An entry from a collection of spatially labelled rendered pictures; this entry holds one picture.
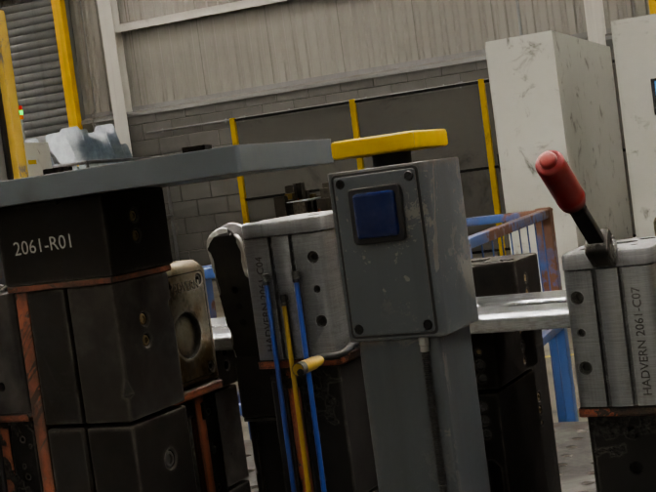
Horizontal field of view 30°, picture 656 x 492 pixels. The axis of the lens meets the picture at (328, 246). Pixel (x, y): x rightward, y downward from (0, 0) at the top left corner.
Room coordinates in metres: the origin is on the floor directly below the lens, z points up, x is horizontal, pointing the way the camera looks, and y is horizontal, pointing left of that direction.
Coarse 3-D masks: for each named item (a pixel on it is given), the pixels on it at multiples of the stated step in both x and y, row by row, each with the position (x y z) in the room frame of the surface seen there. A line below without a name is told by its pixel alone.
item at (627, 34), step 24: (624, 24) 8.75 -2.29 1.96; (648, 24) 8.69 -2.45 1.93; (624, 48) 8.75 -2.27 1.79; (648, 48) 8.70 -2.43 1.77; (624, 72) 8.76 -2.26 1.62; (648, 72) 8.70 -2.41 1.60; (624, 96) 8.77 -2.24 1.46; (648, 96) 8.71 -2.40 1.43; (624, 120) 8.77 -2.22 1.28; (648, 120) 8.72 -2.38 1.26; (648, 144) 8.72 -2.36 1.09; (648, 168) 8.73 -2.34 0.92; (648, 192) 8.74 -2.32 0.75; (648, 216) 8.74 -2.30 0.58
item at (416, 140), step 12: (408, 132) 0.77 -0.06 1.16; (420, 132) 0.78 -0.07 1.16; (432, 132) 0.80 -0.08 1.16; (444, 132) 0.82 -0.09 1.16; (336, 144) 0.80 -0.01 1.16; (348, 144) 0.79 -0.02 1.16; (360, 144) 0.79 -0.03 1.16; (372, 144) 0.79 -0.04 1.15; (384, 144) 0.78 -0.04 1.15; (396, 144) 0.78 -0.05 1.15; (408, 144) 0.77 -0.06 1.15; (420, 144) 0.78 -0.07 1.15; (432, 144) 0.80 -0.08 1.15; (444, 144) 0.82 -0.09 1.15; (336, 156) 0.80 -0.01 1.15; (348, 156) 0.79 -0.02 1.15; (360, 156) 0.79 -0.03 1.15; (372, 156) 0.81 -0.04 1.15; (384, 156) 0.80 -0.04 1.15; (396, 156) 0.80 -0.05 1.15; (408, 156) 0.80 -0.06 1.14
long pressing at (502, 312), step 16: (480, 304) 1.16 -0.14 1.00; (496, 304) 1.14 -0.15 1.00; (512, 304) 1.14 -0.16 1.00; (528, 304) 1.14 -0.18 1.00; (544, 304) 1.10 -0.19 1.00; (560, 304) 1.08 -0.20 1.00; (224, 320) 1.33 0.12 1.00; (480, 320) 1.05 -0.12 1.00; (496, 320) 1.04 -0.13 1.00; (512, 320) 1.03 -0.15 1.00; (528, 320) 1.03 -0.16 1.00; (544, 320) 1.02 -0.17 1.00; (560, 320) 1.01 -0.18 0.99; (224, 336) 1.17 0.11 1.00
